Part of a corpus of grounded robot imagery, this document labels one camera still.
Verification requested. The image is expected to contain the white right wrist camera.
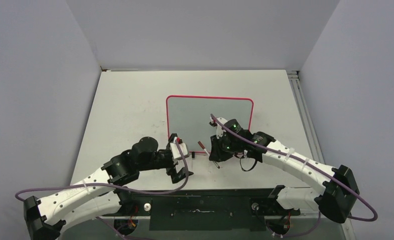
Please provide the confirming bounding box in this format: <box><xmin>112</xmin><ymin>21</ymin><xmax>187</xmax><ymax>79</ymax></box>
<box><xmin>209</xmin><ymin>117</ymin><xmax>228</xmax><ymax>139</ymax></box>

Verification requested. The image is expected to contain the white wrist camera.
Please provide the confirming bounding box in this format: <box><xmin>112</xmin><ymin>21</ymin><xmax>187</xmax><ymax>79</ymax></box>
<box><xmin>209</xmin><ymin>117</ymin><xmax>228</xmax><ymax>139</ymax></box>
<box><xmin>168</xmin><ymin>138</ymin><xmax>190</xmax><ymax>164</ymax></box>

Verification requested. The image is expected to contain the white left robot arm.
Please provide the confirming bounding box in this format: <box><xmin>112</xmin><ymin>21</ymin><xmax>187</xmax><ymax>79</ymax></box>
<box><xmin>22</xmin><ymin>133</ymin><xmax>192</xmax><ymax>240</ymax></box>

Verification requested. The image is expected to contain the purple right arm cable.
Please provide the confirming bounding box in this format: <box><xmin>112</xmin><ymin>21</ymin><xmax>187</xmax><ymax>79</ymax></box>
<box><xmin>210</xmin><ymin>113</ymin><xmax>379</xmax><ymax>222</ymax></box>

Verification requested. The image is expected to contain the white whiteboard marker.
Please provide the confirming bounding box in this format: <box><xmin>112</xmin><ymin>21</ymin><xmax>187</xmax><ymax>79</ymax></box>
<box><xmin>201</xmin><ymin>148</ymin><xmax>221</xmax><ymax>169</ymax></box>

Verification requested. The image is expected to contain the brown marker cap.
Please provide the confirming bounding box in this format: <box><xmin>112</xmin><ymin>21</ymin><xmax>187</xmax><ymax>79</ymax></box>
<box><xmin>197</xmin><ymin>141</ymin><xmax>206</xmax><ymax>150</ymax></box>

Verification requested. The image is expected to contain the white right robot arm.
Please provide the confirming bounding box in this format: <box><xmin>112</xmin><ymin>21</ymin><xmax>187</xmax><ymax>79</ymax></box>
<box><xmin>209</xmin><ymin>117</ymin><xmax>360</xmax><ymax>224</ymax></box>

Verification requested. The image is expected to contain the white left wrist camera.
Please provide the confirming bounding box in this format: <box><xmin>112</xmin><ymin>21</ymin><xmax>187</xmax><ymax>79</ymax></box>
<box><xmin>168</xmin><ymin>138</ymin><xmax>190</xmax><ymax>164</ymax></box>

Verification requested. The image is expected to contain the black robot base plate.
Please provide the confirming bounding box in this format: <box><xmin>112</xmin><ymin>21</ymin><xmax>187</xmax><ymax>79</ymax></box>
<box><xmin>112</xmin><ymin>188</ymin><xmax>301</xmax><ymax>231</ymax></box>

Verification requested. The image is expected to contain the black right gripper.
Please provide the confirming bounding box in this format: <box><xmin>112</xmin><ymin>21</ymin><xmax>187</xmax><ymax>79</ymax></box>
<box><xmin>210</xmin><ymin>132</ymin><xmax>241</xmax><ymax>163</ymax></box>

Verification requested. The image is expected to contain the pink framed whiteboard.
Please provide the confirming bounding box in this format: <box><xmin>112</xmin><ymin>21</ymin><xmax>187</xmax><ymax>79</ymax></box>
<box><xmin>165</xmin><ymin>95</ymin><xmax>254</xmax><ymax>153</ymax></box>

